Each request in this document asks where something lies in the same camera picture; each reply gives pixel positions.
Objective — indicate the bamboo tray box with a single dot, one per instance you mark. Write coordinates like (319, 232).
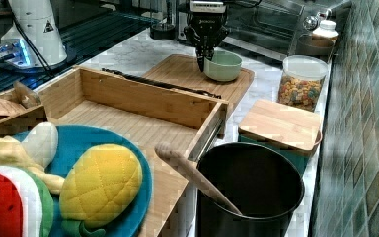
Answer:
(91, 107)

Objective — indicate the brown paper packets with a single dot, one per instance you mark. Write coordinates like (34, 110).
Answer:
(26, 98)

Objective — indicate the cream plush toy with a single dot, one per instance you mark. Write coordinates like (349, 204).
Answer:
(34, 153)

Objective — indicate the teal container with wooden lid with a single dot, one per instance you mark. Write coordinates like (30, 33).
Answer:
(292, 132)

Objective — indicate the red plush watermelon slice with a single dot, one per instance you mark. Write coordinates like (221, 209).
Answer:
(26, 205)

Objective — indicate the stainless toaster oven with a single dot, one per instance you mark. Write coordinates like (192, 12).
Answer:
(273, 27)

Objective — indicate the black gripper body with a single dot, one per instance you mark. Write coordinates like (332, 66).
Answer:
(205, 31)

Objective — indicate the brown shallow bowl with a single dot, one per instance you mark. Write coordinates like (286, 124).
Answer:
(306, 45)

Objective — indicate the yellow plush pineapple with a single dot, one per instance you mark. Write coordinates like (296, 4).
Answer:
(99, 188)

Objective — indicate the blue round plate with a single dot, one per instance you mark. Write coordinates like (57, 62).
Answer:
(73, 141)

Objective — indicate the clear jar of colourful cereal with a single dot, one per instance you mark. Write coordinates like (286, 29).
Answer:
(301, 81)

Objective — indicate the wooden cutting board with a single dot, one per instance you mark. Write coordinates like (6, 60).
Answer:
(182, 70)

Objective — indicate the black round pot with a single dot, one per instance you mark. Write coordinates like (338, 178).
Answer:
(260, 182)

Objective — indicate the light green cup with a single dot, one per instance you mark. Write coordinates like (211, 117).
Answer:
(224, 66)

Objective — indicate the silver toaster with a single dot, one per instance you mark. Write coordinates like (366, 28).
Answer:
(199, 6)

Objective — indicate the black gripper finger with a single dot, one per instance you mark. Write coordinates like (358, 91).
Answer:
(209, 54)
(200, 59)

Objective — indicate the white lidded small jar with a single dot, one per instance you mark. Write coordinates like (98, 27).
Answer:
(326, 30)

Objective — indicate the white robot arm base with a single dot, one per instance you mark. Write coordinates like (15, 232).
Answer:
(33, 41)

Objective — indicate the wooden utensil handle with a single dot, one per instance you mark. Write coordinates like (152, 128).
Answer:
(186, 169)

